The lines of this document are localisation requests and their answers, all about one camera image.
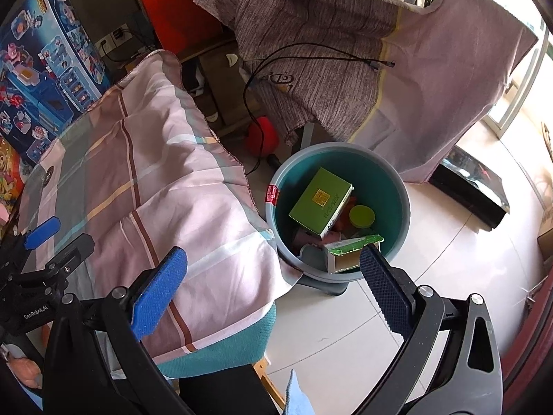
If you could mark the red plastic bag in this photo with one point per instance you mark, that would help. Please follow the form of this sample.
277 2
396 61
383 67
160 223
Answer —
343 223

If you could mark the blue toy box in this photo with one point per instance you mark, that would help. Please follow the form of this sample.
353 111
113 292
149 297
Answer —
51 73

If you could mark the green cardboard box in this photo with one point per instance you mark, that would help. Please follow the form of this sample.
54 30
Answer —
320 204

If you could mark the left hand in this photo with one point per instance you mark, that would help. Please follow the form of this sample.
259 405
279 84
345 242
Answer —
26 371

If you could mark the black flat box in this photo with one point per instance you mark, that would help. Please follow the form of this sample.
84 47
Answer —
472 184

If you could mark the brown striped cloth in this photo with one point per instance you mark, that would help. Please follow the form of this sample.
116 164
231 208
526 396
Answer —
401 81

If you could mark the teal trash bin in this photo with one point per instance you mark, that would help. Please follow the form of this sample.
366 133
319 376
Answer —
376 185

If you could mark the red round object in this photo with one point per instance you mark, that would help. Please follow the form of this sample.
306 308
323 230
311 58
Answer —
261 138

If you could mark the yellow green lid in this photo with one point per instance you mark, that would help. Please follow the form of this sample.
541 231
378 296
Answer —
362 216

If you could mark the paw patrol cartoon bag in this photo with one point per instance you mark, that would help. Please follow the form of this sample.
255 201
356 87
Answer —
14 172

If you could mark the pink plaid tablecloth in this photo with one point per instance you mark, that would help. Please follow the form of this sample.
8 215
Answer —
142 173

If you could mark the pink paper cup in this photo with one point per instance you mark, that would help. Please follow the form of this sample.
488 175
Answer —
304 237

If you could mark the white green medicine box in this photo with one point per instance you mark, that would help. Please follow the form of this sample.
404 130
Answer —
352 252

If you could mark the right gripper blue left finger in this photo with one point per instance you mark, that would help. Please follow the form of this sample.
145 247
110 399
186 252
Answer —
156 292

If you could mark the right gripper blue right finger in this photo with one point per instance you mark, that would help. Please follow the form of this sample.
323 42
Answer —
393 302

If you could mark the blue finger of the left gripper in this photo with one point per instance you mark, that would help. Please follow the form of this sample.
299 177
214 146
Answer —
42 233

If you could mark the red chair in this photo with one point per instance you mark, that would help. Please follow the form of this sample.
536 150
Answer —
182 27

